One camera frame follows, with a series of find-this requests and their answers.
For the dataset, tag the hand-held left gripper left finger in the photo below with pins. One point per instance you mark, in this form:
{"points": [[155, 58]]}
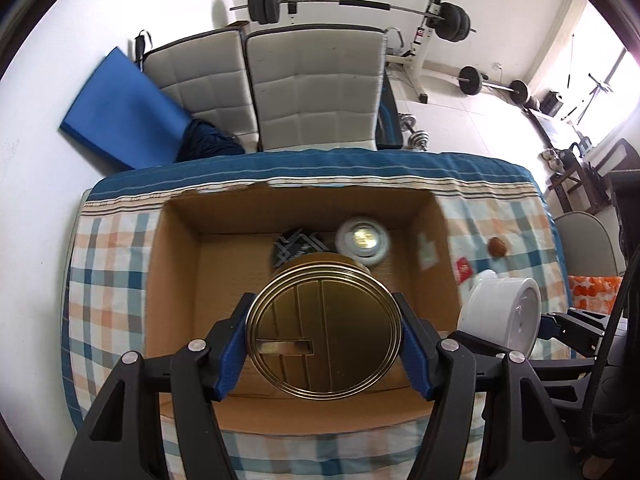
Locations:
{"points": [[231, 357]]}

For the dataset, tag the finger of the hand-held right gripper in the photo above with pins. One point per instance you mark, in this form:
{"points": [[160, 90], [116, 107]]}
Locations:
{"points": [[575, 330], [560, 371]]}

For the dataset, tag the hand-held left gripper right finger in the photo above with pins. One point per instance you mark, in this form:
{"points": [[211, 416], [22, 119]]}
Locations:
{"points": [[416, 357]]}

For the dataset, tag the white cylindrical container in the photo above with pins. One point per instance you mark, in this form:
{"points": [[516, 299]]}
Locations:
{"points": [[500, 310]]}

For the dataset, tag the cardboard box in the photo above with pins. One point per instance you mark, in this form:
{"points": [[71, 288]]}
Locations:
{"points": [[190, 280]]}

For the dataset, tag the gold metal tin can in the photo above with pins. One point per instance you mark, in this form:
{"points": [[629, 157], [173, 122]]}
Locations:
{"points": [[325, 322]]}

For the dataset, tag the black white patterned round tin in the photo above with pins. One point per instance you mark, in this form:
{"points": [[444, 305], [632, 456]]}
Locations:
{"points": [[295, 247]]}

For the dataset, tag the white jar with gold lid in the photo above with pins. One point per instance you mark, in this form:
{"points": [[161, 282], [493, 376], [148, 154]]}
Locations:
{"points": [[361, 240]]}

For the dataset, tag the orange patterned cloth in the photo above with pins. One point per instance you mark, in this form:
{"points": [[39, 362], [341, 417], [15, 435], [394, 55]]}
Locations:
{"points": [[595, 292]]}

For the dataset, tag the grey chair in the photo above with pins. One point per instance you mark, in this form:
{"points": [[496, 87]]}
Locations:
{"points": [[590, 245]]}

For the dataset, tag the red and white card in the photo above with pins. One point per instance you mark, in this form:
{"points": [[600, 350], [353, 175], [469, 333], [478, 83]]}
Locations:
{"points": [[463, 270]]}

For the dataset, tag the small white object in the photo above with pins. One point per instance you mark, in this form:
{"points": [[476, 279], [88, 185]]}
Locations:
{"points": [[488, 275]]}

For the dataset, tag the brown walnut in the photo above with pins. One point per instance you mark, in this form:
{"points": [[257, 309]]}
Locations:
{"points": [[499, 247]]}

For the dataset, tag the plaid tablecloth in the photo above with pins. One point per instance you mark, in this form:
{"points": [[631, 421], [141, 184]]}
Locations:
{"points": [[110, 270]]}

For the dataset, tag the dark wooden side table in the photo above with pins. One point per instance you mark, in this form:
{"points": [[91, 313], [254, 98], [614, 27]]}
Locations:
{"points": [[575, 170]]}

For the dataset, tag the chrome dumbbell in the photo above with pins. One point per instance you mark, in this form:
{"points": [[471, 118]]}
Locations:
{"points": [[408, 123], [419, 141]]}

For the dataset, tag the dark blue cloth bundle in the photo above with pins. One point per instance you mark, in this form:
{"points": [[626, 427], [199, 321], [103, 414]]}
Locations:
{"points": [[210, 140]]}

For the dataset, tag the small black box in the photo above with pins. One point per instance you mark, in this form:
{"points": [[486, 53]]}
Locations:
{"points": [[553, 102]]}

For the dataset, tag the black music stand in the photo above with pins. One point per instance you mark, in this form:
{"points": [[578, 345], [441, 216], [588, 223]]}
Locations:
{"points": [[595, 82]]}

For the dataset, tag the grey quilted seat cushion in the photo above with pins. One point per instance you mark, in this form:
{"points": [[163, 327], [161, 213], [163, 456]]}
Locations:
{"points": [[205, 90], [315, 85]]}

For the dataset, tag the short barbell with black plates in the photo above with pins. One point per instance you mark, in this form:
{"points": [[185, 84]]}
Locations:
{"points": [[470, 80]]}

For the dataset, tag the blue exercise mat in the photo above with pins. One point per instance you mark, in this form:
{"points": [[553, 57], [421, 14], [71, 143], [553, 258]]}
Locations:
{"points": [[120, 110]]}

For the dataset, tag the white weight rack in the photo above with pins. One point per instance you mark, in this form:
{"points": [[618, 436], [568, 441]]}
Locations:
{"points": [[425, 35]]}

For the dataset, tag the long barbell with black plates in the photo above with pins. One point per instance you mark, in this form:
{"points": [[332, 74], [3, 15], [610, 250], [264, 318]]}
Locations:
{"points": [[267, 4]]}

